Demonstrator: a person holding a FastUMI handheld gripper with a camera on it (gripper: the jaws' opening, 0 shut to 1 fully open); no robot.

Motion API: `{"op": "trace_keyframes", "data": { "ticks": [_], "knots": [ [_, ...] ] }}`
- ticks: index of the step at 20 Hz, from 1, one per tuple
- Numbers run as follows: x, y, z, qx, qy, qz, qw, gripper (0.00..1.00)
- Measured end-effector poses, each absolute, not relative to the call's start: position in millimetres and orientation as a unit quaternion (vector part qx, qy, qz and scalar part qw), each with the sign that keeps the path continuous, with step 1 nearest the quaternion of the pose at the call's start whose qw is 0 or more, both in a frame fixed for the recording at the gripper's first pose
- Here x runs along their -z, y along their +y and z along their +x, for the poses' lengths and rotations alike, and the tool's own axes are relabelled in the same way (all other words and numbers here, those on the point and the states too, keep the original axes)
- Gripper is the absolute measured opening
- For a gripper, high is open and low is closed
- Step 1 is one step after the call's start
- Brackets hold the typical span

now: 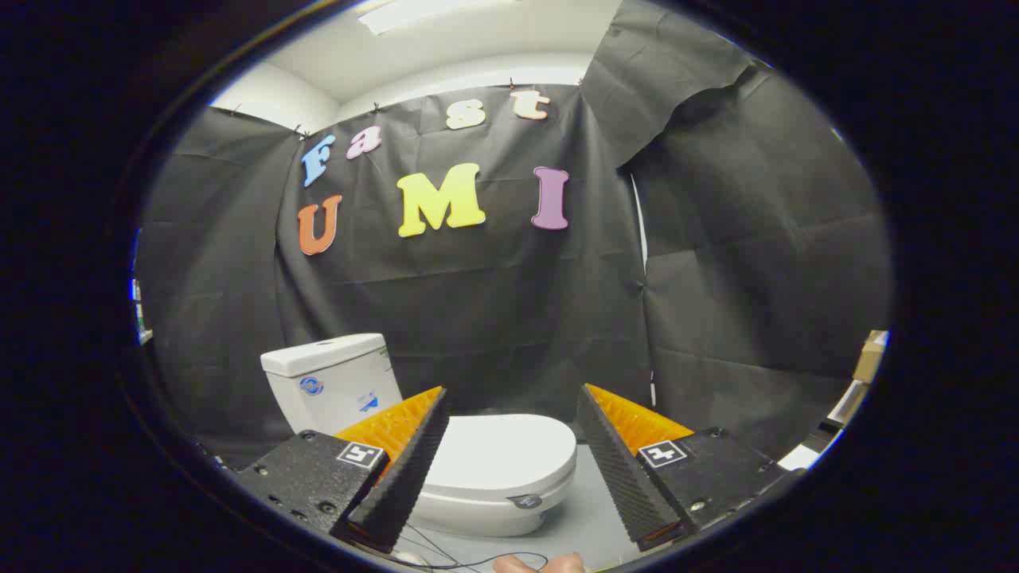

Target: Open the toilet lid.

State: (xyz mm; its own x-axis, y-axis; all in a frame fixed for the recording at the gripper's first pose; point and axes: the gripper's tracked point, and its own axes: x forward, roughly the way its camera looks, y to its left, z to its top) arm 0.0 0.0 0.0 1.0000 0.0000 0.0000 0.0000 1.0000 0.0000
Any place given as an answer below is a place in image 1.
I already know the black backdrop cloth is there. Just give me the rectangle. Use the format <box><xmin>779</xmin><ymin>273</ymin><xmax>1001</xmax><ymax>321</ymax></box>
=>
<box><xmin>135</xmin><ymin>0</ymin><xmax>892</xmax><ymax>472</ymax></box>

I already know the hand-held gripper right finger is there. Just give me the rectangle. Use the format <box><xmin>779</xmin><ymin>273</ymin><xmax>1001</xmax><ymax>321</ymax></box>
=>
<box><xmin>576</xmin><ymin>384</ymin><xmax>802</xmax><ymax>552</ymax></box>

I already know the tangle of thin black cables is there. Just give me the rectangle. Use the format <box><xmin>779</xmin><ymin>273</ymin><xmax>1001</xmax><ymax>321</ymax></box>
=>
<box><xmin>382</xmin><ymin>524</ymin><xmax>552</xmax><ymax>573</ymax></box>

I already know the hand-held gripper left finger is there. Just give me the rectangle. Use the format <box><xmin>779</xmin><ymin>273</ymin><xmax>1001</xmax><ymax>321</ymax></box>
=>
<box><xmin>237</xmin><ymin>387</ymin><xmax>451</xmax><ymax>554</ymax></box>

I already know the white toilet seat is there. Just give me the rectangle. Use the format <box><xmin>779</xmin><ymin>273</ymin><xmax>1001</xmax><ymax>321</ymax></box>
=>
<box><xmin>416</xmin><ymin>470</ymin><xmax>577</xmax><ymax>520</ymax></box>

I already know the cardboard box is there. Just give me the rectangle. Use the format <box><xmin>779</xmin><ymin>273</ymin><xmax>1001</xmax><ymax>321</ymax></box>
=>
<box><xmin>851</xmin><ymin>329</ymin><xmax>889</xmax><ymax>384</ymax></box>

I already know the ceiling light panel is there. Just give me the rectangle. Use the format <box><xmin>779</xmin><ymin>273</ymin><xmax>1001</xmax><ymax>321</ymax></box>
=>
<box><xmin>356</xmin><ymin>0</ymin><xmax>522</xmax><ymax>37</ymax></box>

